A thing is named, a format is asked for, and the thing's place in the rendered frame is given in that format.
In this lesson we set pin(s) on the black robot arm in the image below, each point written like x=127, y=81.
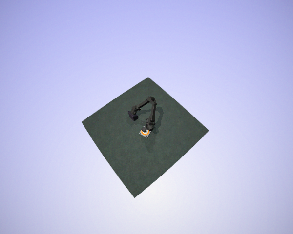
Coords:
x=152, y=115

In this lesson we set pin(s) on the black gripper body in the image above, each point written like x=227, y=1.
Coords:
x=144, y=129

